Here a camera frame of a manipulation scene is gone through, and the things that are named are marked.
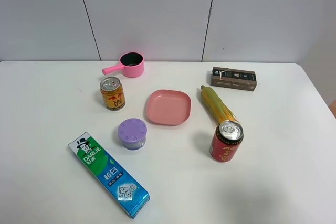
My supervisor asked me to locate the gold energy drink can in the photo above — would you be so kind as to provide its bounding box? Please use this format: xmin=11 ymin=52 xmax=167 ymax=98
xmin=100 ymin=77 xmax=125 ymax=111

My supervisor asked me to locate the pink square plate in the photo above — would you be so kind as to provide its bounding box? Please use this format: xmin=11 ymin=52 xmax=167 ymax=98
xmin=145 ymin=89 xmax=192 ymax=126

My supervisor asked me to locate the purple lidded round container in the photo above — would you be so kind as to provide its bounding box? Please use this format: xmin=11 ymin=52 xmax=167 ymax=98
xmin=118 ymin=118 xmax=147 ymax=150

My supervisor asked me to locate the pink toy saucepan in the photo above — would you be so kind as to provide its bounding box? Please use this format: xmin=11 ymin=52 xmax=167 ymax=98
xmin=102 ymin=52 xmax=144 ymax=78

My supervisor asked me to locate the toy corn cob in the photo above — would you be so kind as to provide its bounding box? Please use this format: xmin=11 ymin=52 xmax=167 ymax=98
xmin=200 ymin=85 xmax=239 ymax=125

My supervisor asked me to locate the brown rectangular box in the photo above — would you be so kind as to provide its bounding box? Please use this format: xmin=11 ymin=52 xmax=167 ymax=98
xmin=211 ymin=67 xmax=257 ymax=91

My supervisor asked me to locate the red soda can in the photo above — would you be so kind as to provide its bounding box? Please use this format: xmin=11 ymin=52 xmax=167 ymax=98
xmin=209 ymin=120 xmax=244 ymax=162

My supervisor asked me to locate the Darlie toothpaste box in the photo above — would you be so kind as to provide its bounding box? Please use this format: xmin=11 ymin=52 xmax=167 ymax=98
xmin=68 ymin=132 xmax=150 ymax=219

